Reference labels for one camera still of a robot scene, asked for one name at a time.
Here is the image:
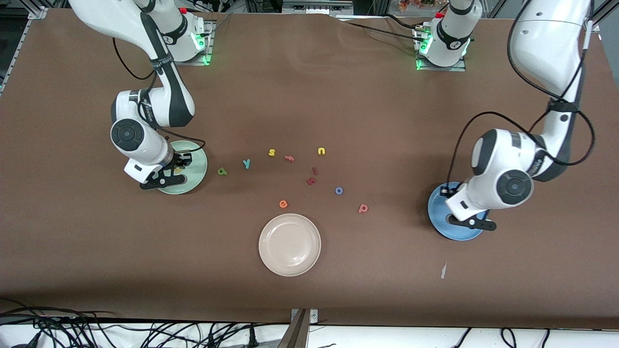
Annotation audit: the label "green plate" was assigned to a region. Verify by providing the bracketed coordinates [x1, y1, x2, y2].
[155, 140, 208, 195]

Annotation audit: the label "blue plate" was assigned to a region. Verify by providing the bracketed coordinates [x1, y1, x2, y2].
[427, 182, 488, 241]

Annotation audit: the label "beige plate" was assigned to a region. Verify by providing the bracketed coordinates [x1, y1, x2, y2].
[258, 213, 322, 277]

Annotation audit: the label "brown table cover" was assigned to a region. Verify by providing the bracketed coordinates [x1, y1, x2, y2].
[0, 9, 619, 330]

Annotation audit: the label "orange artificial flowers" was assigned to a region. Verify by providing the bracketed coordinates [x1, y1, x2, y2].
[399, 0, 448, 13]

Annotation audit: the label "grey power strip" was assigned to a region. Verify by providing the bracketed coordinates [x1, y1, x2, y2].
[283, 0, 354, 14]

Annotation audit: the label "grey metal beam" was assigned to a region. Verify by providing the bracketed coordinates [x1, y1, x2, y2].
[277, 309, 310, 348]

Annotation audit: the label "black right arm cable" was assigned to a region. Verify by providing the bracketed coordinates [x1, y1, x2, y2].
[112, 36, 206, 155]

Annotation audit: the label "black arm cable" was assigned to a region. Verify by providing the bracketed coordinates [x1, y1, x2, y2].
[447, 0, 595, 194]
[112, 36, 206, 155]

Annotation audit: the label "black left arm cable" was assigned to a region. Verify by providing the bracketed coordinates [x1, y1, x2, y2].
[447, 0, 595, 194]

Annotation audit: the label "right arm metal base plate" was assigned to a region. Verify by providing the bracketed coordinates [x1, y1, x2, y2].
[172, 19, 213, 66]

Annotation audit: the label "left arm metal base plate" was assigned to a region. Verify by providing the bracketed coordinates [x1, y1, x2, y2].
[416, 27, 467, 72]

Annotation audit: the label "black base power cable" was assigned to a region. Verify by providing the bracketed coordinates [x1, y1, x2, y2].
[339, 14, 428, 43]

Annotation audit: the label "black cable bundle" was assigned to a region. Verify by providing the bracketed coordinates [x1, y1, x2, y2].
[0, 297, 291, 348]

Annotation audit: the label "small metal bracket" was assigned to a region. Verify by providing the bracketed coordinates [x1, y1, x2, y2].
[290, 308, 319, 323]

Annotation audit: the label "aluminium frame rail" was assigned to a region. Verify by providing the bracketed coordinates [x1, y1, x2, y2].
[0, 0, 49, 95]

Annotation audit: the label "aluminium frame corner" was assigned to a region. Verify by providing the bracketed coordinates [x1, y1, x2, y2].
[585, 0, 619, 32]

